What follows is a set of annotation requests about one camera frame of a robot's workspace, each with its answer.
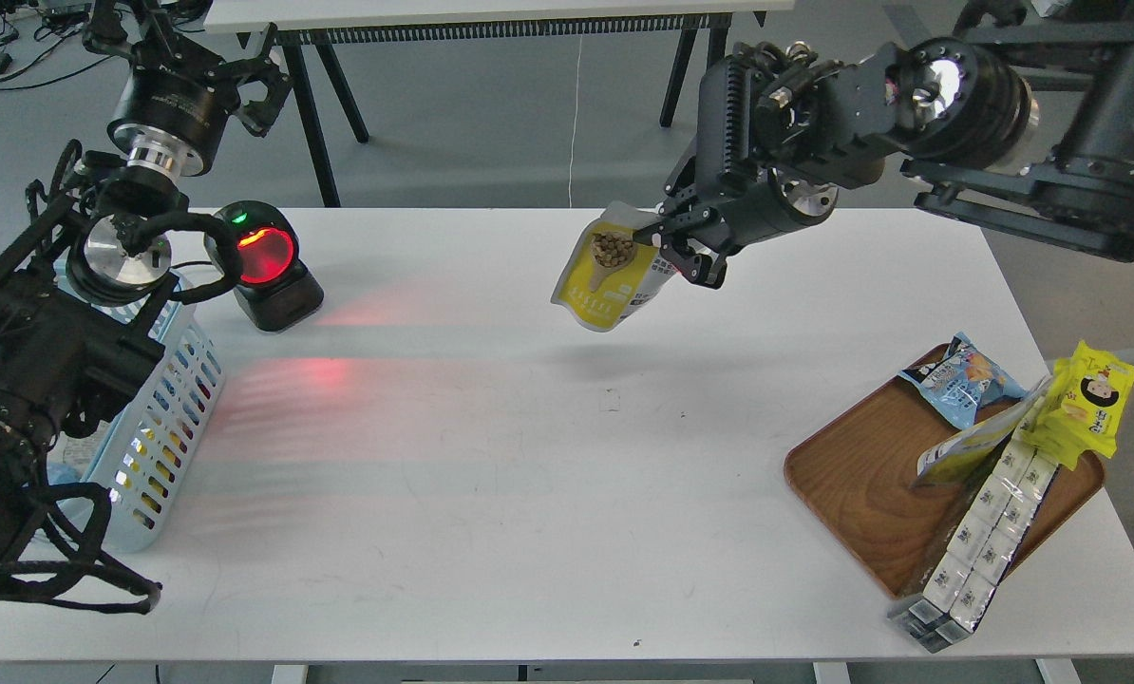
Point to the brown wooden tray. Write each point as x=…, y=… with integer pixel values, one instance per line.
x=858, y=475

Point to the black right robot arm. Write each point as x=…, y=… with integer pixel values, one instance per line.
x=1021, y=127

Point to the yellow bean snack pouch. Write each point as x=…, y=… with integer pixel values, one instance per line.
x=610, y=276

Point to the background table with black legs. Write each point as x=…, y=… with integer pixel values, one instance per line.
x=324, y=24

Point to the yellow white flat snack pouch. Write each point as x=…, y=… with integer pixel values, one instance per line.
x=955, y=459

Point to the black barcode scanner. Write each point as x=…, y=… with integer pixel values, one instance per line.
x=276, y=289

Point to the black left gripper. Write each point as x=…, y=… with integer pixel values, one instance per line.
x=179, y=95

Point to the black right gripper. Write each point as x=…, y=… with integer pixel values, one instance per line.
x=780, y=131

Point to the blue snack bag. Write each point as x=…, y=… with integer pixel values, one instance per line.
x=961, y=382

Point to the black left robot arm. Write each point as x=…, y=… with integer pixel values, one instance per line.
x=112, y=242

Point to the silver white snack strip pack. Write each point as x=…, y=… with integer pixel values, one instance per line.
x=975, y=546

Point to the yellow cartoon snack bag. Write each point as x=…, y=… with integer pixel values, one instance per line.
x=1083, y=409

